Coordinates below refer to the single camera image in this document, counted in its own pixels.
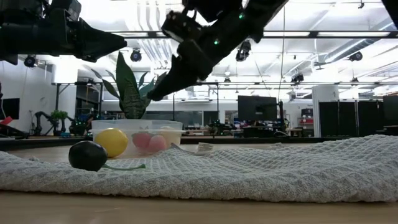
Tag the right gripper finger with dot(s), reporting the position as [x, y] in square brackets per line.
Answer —
[174, 84]

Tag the small yellow lemon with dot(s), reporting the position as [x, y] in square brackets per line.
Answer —
[110, 143]

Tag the shelf with red boxes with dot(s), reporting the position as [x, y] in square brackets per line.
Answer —
[307, 121]

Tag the black ceiling spotlight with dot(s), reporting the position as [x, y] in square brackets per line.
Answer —
[136, 56]
[297, 79]
[243, 53]

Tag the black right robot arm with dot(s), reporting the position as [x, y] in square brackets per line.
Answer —
[267, 12]

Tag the grey waffle dish cloth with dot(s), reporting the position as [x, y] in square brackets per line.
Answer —
[248, 174]

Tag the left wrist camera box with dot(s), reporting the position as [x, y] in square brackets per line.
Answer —
[66, 9]

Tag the clear plastic tupperware container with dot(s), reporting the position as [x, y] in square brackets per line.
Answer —
[140, 124]

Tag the small green background plant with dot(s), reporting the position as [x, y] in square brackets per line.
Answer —
[59, 115]

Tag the black wall screen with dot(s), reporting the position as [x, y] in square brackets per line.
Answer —
[11, 109]

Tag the pink peach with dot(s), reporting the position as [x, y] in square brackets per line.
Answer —
[158, 144]

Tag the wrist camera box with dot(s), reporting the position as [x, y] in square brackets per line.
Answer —
[66, 9]
[182, 26]

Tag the black computer monitor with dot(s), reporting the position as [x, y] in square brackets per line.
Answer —
[256, 109]
[391, 109]

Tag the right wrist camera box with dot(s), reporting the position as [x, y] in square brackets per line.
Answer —
[182, 26]

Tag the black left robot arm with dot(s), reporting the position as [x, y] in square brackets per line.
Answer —
[18, 40]

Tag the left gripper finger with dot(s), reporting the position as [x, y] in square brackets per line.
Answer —
[93, 40]
[93, 59]

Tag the black aluminium table frame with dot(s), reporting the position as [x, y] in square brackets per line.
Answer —
[31, 143]

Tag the green snake plant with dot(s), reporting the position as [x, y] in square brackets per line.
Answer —
[130, 93]

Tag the black partition panels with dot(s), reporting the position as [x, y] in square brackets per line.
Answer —
[348, 118]

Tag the black overhead crossbar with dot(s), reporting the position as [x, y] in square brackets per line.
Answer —
[311, 34]

